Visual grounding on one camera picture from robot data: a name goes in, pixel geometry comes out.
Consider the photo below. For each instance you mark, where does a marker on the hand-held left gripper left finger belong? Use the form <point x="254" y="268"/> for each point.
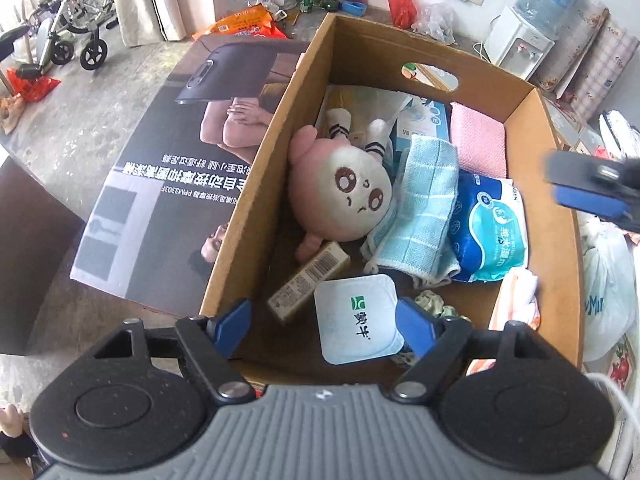
<point x="232" y="321"/>

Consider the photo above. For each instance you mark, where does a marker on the apple print cloth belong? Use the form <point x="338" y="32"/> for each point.
<point x="620" y="360"/>

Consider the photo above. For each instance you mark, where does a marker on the blue plastic holder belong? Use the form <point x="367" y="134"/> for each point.
<point x="352" y="6"/>

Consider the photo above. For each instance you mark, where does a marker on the light blue towel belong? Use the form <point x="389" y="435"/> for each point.
<point x="425" y="200"/>

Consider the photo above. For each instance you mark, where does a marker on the red plastic bag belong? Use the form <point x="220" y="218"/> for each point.
<point x="402" y="5"/>
<point x="32" y="85"/>

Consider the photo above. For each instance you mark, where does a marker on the clear noodle packet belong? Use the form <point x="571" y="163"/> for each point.
<point x="360" y="95"/>

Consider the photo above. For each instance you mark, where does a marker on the wheelchair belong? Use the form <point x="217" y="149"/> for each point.
<point x="75" y="25"/>

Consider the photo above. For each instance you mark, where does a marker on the pale green scrunchie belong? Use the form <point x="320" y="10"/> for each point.
<point x="430" y="305"/>

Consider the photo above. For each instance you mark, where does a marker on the cardboard box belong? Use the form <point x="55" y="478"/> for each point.
<point x="300" y="100"/>

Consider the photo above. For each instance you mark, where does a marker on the white water dispenser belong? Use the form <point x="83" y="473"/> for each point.
<point x="520" y="45"/>

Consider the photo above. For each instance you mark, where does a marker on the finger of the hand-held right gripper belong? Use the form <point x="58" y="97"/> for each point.
<point x="590" y="202"/>

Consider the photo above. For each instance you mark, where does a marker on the light blue white box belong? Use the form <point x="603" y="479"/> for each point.
<point x="420" y="117"/>

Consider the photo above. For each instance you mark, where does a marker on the gold box with barcode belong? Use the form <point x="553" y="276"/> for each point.
<point x="305" y="280"/>

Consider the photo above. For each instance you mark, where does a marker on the white yogurt cup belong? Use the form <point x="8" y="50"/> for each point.
<point x="357" y="315"/>

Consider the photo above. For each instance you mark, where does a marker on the pink towel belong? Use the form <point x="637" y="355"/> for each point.
<point x="477" y="135"/>

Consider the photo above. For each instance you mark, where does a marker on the floral patterned panel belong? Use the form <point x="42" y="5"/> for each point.
<point x="595" y="35"/>

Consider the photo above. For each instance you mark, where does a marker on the blue wet wipes pack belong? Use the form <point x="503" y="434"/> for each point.
<point x="492" y="230"/>

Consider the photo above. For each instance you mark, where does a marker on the clear plastic bag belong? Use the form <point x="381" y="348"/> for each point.
<point x="435" y="22"/>

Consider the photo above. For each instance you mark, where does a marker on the pink plush toy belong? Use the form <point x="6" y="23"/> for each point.
<point x="340" y="185"/>

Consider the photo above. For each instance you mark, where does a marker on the white plastic bag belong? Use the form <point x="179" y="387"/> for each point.
<point x="605" y="285"/>

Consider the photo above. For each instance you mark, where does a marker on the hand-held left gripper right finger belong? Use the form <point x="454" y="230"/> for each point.
<point x="415" y="326"/>

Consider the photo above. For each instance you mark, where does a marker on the white orange cloth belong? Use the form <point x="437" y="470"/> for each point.
<point x="517" y="300"/>

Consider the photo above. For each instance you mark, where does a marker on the orange snack packet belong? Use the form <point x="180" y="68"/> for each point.
<point x="245" y="22"/>

